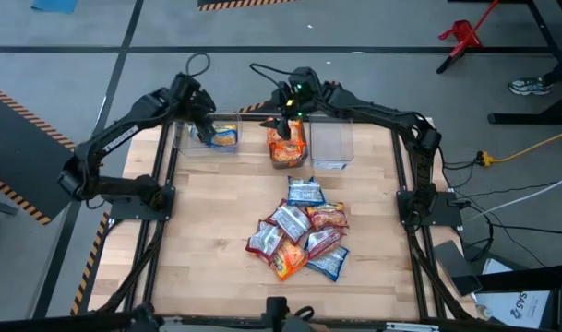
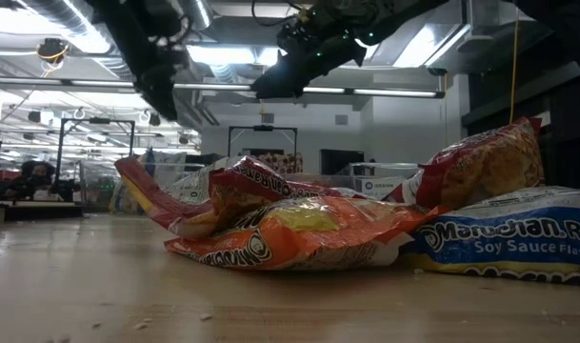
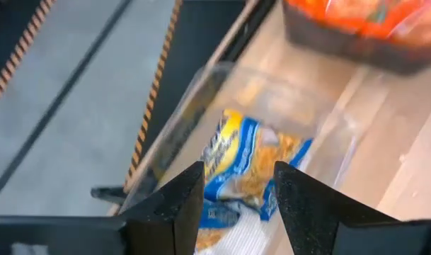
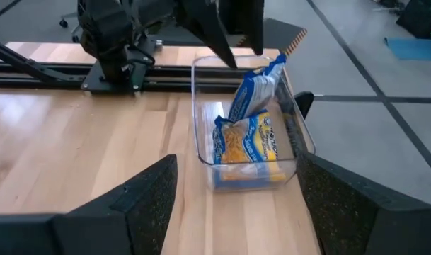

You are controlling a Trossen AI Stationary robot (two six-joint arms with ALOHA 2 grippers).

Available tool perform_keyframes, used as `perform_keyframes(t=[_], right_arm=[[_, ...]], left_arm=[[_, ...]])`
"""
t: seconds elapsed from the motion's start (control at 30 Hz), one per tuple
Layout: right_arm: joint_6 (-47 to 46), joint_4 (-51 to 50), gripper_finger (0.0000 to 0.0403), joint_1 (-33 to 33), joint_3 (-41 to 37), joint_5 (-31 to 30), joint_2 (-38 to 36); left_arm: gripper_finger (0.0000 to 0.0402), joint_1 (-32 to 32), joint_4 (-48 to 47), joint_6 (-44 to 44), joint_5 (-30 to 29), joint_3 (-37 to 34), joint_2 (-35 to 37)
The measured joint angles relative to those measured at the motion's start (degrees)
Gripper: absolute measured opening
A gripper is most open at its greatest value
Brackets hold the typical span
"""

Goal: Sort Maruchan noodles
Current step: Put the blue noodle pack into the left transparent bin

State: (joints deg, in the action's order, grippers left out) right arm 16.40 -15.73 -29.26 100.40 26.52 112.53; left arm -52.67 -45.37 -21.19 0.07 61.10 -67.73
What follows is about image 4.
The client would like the chair base with casters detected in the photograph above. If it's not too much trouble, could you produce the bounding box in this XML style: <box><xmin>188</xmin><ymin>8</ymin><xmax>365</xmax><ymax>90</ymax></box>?
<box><xmin>58</xmin><ymin>11</ymin><xmax>82</xmax><ymax>44</ymax></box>

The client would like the blue soy sauce ramen pack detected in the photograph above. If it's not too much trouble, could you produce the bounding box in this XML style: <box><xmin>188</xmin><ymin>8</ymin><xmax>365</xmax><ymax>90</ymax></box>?
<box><xmin>211</xmin><ymin>108</ymin><xmax>289</xmax><ymax>191</ymax></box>
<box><xmin>227</xmin><ymin>53</ymin><xmax>287</xmax><ymax>123</ymax></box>

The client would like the black device with green light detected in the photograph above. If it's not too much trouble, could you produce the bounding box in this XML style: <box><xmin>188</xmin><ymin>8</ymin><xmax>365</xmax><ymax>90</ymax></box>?
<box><xmin>395</xmin><ymin>0</ymin><xmax>431</xmax><ymax>40</ymax></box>

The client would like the clear plastic bin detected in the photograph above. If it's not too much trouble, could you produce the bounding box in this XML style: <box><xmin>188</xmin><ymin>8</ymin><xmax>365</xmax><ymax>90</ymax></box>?
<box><xmin>190</xmin><ymin>53</ymin><xmax>317</xmax><ymax>193</ymax></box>

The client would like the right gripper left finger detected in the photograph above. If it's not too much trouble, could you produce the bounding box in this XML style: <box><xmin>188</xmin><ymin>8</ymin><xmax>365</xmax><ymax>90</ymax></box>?
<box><xmin>0</xmin><ymin>154</ymin><xmax>179</xmax><ymax>255</ymax></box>

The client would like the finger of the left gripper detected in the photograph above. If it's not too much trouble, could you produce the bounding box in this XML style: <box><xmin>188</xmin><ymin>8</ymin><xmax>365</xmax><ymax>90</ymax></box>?
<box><xmin>174</xmin><ymin>0</ymin><xmax>239</xmax><ymax>69</ymax></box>
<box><xmin>232</xmin><ymin>0</ymin><xmax>265</xmax><ymax>56</ymax></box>

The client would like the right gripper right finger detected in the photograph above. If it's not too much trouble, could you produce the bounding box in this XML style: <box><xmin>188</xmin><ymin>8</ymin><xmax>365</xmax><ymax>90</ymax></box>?
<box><xmin>296</xmin><ymin>151</ymin><xmax>431</xmax><ymax>255</ymax></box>

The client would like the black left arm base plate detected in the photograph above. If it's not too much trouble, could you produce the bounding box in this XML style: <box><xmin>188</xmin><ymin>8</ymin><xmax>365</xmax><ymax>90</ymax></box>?
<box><xmin>81</xmin><ymin>45</ymin><xmax>156</xmax><ymax>94</ymax></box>

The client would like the blue floor mat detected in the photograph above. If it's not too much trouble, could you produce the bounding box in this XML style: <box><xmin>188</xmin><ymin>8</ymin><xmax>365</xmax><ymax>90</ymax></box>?
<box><xmin>384</xmin><ymin>37</ymin><xmax>431</xmax><ymax>62</ymax></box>

